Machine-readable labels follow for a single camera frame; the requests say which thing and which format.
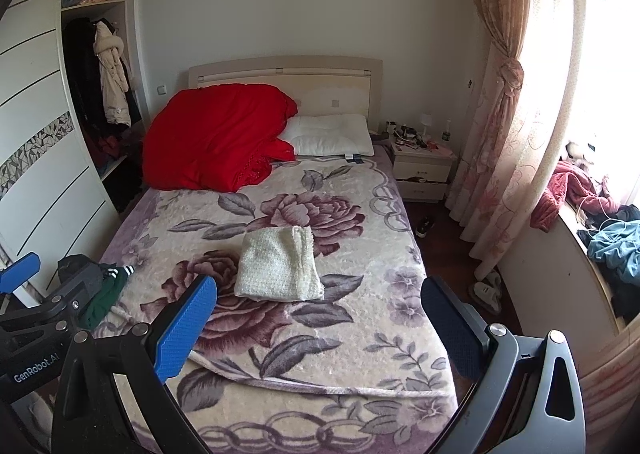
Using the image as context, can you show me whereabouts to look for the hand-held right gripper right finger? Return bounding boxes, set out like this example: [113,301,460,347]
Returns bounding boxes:
[421,275,587,454]

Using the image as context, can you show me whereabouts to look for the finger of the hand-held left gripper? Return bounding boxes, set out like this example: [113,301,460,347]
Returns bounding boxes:
[15,267,103,326]
[0,252,42,309]

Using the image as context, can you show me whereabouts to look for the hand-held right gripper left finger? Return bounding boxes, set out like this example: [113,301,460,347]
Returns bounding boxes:
[51,275,218,454]

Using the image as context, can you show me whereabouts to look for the white knit towel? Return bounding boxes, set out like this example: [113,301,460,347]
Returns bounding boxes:
[233,225,325,304]

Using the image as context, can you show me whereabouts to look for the dark red clothes pile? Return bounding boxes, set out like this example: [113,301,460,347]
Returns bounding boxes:
[82,127,147,171]

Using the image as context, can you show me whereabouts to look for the dark hanging clothes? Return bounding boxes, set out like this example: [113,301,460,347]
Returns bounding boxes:
[62,16,109,136]

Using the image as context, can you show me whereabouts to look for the green garment with striped cuffs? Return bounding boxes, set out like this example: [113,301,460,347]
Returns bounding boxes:
[77,264,137,331]

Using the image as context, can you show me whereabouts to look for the dark grey cloth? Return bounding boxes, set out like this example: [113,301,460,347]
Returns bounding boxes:
[57,254,103,285]

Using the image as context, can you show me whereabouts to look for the floral plush blanket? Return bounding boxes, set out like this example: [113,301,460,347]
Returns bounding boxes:
[92,154,459,454]

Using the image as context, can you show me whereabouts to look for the white wardrobe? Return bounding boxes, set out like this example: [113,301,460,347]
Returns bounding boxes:
[0,0,151,296]

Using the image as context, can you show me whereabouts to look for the cream nightstand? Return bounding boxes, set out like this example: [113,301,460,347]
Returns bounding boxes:
[389,139,457,203]

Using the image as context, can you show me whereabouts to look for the black garment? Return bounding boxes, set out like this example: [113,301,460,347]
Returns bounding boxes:
[611,279,640,322]

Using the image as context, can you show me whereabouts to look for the blue garment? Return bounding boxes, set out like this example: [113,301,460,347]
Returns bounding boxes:
[586,220,640,286]

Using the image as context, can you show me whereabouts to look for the pink fleece garment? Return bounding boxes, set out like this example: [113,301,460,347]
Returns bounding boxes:
[529,159,609,234]

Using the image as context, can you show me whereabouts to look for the red quilt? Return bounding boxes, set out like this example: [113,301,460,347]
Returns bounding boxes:
[141,83,299,194]

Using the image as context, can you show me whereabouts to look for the pink floral curtain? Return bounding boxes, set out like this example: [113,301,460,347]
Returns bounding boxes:
[444,0,587,281]

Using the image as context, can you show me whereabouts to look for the beige hanging jacket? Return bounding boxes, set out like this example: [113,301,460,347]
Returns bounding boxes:
[93,20,133,128]

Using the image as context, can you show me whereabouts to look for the plush toy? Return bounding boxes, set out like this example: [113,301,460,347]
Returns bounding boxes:
[565,140,599,165]

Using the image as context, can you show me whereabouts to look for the white pillow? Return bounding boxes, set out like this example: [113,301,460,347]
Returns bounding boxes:
[277,114,375,159]

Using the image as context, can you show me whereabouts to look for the cream bed headboard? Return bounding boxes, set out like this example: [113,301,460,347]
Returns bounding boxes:
[187,56,384,129]

